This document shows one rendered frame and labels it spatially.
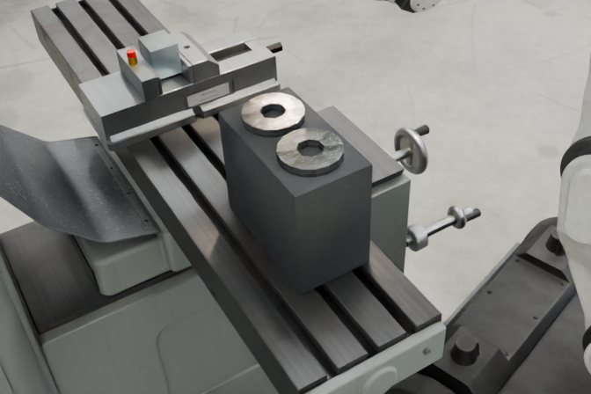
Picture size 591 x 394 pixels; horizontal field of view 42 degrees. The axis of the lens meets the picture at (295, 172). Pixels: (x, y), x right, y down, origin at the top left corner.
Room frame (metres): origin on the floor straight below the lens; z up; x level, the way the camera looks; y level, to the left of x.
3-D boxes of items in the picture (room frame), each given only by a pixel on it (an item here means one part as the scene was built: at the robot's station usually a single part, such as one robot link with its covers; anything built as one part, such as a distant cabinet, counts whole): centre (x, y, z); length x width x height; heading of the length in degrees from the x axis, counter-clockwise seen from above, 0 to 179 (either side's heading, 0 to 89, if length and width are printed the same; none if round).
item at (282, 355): (1.14, 0.20, 0.90); 1.24 x 0.23 x 0.08; 29
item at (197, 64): (1.22, 0.18, 1.03); 0.12 x 0.06 x 0.04; 29
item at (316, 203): (0.84, 0.00, 1.04); 0.22 x 0.12 x 0.20; 29
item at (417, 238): (1.27, -0.33, 0.52); 0.22 x 0.06 x 0.06; 119
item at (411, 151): (1.38, -0.24, 0.64); 0.16 x 0.12 x 0.12; 119
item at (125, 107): (1.21, 0.20, 0.99); 0.35 x 0.15 x 0.11; 119
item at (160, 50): (1.20, 0.23, 1.05); 0.06 x 0.05 x 0.06; 29
